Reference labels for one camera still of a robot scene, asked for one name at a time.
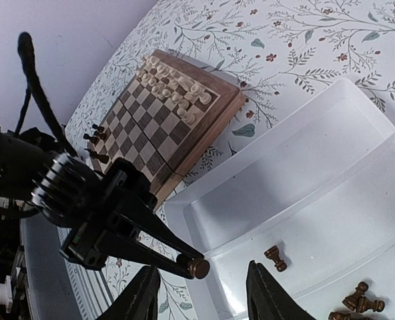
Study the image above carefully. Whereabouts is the light rook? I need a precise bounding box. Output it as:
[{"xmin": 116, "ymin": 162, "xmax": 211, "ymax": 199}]
[
  {"xmin": 199, "ymin": 92, "xmax": 212, "ymax": 105},
  {"xmin": 141, "ymin": 55, "xmax": 153, "ymax": 67}
]

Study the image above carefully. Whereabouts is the light bishop piece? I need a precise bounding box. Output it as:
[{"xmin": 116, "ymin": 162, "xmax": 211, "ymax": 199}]
[
  {"xmin": 189, "ymin": 83, "xmax": 204, "ymax": 97},
  {"xmin": 157, "ymin": 65, "xmax": 171, "ymax": 80}
]

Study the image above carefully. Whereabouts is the floral patterned table mat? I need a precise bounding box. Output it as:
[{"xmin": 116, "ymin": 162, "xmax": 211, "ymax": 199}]
[{"xmin": 67, "ymin": 1, "xmax": 395, "ymax": 319}]

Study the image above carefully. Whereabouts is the light knight piece left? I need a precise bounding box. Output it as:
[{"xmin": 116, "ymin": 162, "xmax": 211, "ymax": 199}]
[{"xmin": 149, "ymin": 56, "xmax": 163, "ymax": 71}]

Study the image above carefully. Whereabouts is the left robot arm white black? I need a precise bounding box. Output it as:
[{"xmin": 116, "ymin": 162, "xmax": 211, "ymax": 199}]
[{"xmin": 0, "ymin": 115, "xmax": 210, "ymax": 279}]

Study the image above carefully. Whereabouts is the light pawn three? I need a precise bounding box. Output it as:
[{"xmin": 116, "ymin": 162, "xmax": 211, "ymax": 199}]
[{"xmin": 151, "ymin": 83, "xmax": 165, "ymax": 95}]

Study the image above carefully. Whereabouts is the wooden chess board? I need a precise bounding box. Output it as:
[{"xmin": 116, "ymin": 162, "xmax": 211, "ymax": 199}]
[{"xmin": 85, "ymin": 49, "xmax": 246, "ymax": 203}]

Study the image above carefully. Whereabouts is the light pawn six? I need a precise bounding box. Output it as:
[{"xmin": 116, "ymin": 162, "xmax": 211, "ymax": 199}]
[{"xmin": 177, "ymin": 99, "xmax": 189, "ymax": 110}]

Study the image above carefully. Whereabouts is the white plastic compartment tray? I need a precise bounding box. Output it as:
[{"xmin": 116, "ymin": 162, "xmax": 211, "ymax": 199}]
[{"xmin": 165, "ymin": 79, "xmax": 395, "ymax": 319}]

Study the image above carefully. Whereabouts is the light rook far left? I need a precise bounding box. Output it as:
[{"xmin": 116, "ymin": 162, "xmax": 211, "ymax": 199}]
[{"xmin": 141, "ymin": 55, "xmax": 153, "ymax": 67}]

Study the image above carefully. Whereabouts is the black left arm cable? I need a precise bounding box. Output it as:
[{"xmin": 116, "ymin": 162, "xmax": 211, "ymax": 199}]
[{"xmin": 13, "ymin": 31, "xmax": 78, "ymax": 157}]

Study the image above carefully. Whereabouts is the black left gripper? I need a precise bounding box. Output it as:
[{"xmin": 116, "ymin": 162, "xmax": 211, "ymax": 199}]
[{"xmin": 32, "ymin": 153, "xmax": 204, "ymax": 279}]

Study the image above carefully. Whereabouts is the light bishop piece right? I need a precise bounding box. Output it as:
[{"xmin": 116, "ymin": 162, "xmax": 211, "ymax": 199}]
[{"xmin": 189, "ymin": 83, "xmax": 204, "ymax": 97}]

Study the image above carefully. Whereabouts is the light pawn eight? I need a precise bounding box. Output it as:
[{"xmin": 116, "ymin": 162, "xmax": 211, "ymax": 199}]
[{"xmin": 183, "ymin": 113, "xmax": 196, "ymax": 125}]

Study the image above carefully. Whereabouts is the light rook far right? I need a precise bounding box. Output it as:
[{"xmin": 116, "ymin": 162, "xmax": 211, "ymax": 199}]
[{"xmin": 199, "ymin": 92, "xmax": 212, "ymax": 105}]

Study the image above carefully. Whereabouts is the dark wooden king piece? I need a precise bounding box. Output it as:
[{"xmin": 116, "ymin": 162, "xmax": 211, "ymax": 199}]
[{"xmin": 85, "ymin": 148, "xmax": 109, "ymax": 164}]

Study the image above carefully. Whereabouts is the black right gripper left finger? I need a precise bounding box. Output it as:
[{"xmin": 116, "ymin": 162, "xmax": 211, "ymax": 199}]
[{"xmin": 97, "ymin": 266, "xmax": 160, "ymax": 320}]

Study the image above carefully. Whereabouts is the dark chess piece apart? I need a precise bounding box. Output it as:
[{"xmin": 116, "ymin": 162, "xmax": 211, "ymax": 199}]
[{"xmin": 264, "ymin": 245, "xmax": 288, "ymax": 272}]

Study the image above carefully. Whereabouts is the light pawn two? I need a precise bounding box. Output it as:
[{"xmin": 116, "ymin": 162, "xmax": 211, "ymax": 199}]
[{"xmin": 147, "ymin": 77, "xmax": 157, "ymax": 87}]

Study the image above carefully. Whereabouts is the light pawn seven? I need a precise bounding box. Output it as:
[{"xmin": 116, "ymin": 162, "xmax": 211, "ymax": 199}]
[{"xmin": 177, "ymin": 108, "xmax": 187, "ymax": 118}]

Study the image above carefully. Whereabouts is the light pawn one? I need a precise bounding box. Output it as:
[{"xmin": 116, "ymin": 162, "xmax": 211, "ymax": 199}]
[{"xmin": 140, "ymin": 70, "xmax": 150, "ymax": 81}]

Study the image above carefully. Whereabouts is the light pawn five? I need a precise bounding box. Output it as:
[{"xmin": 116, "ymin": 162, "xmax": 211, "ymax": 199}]
[{"xmin": 169, "ymin": 93, "xmax": 182, "ymax": 104}]

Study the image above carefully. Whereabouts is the light pawn four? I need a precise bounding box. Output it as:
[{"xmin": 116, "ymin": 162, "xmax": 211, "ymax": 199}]
[{"xmin": 159, "ymin": 89, "xmax": 172, "ymax": 99}]

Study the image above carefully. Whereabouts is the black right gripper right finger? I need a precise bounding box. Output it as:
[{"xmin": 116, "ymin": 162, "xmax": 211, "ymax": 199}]
[{"xmin": 246, "ymin": 261, "xmax": 313, "ymax": 320}]

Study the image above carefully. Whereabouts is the light queen piece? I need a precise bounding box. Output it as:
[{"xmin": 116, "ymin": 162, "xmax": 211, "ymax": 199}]
[{"xmin": 168, "ymin": 69, "xmax": 181, "ymax": 86}]

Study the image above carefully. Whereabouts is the dark pawn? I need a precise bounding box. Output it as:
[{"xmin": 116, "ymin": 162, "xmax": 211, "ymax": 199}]
[
  {"xmin": 83, "ymin": 133, "xmax": 99, "ymax": 144},
  {"xmin": 187, "ymin": 258, "xmax": 210, "ymax": 279}
]

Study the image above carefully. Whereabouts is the dark chess piece corner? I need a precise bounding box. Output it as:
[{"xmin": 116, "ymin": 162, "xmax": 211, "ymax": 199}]
[{"xmin": 91, "ymin": 124, "xmax": 106, "ymax": 139}]

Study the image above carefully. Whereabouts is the light bishop piece left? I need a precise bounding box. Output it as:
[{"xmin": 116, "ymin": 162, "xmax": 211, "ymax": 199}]
[{"xmin": 157, "ymin": 65, "xmax": 171, "ymax": 80}]

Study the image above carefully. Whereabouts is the pile of dark chess pieces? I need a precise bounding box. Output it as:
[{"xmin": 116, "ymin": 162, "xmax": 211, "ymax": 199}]
[{"xmin": 328, "ymin": 281, "xmax": 386, "ymax": 320}]

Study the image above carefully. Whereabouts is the light king piece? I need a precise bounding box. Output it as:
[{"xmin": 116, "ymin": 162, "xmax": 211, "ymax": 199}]
[{"xmin": 177, "ymin": 76, "xmax": 194, "ymax": 91}]

